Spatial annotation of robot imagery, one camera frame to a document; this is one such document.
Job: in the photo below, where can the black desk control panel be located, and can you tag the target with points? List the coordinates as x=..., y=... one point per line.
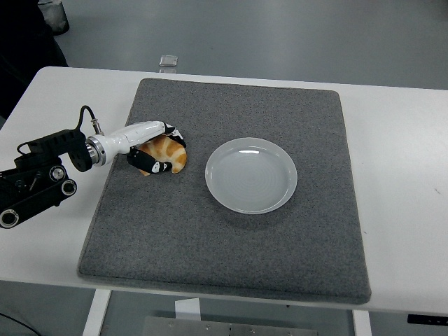
x=428, y=319

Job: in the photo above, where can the grey mesh wastebasket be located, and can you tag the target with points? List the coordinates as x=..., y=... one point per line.
x=56, y=15

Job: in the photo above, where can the grey metal plate with screws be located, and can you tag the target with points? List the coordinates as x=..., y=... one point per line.
x=227, y=327

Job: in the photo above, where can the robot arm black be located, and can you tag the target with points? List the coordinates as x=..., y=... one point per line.
x=52, y=143

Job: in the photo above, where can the small clear square floor box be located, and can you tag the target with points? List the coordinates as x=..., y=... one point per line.
x=168, y=60

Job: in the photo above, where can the grey felt mat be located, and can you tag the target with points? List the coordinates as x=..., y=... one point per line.
x=210, y=245

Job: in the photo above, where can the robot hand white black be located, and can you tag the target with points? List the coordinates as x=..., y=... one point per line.
x=136, y=134

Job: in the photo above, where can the black bulky object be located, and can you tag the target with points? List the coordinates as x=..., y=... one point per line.
x=21, y=42

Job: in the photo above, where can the croissant bread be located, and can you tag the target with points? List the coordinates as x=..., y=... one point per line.
x=168, y=150

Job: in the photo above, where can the white table leg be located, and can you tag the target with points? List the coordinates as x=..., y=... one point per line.
x=362, y=323
x=96, y=313

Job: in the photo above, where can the grey round plate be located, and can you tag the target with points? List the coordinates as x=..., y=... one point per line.
x=251, y=176

